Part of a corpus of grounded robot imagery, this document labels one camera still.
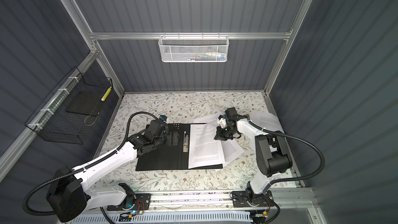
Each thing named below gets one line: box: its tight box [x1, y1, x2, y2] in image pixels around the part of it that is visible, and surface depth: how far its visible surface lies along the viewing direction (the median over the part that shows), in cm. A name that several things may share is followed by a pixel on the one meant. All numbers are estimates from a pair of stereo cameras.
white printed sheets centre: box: [188, 112, 246, 169], surface depth 92 cm
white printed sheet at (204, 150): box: [188, 120, 225, 170], surface depth 90 cm
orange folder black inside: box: [135, 123, 223, 172], surface depth 87 cm
